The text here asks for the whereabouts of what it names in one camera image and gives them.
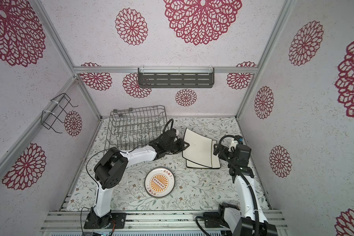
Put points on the white square plate black rim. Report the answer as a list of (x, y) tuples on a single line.
[(193, 138)]

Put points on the grey slotted wall shelf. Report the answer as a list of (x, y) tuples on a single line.
[(176, 78)]

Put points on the black wire wall holder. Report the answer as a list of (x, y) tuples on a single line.
[(52, 115)]

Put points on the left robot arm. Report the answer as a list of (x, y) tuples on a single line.
[(109, 171)]

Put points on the round plate orange pattern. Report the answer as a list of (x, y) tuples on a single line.
[(159, 182)]

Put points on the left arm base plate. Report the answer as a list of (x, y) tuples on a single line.
[(116, 220)]

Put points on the grey wire dish rack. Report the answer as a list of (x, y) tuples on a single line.
[(134, 127)]

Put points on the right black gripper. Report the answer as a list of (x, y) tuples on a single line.
[(225, 150)]

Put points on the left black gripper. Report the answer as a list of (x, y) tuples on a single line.
[(182, 144)]

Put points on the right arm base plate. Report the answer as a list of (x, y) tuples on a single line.
[(212, 219)]

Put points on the aluminium mounting rail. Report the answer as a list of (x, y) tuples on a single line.
[(64, 221)]

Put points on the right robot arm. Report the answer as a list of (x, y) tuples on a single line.
[(248, 219)]

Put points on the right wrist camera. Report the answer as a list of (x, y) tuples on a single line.
[(235, 141)]

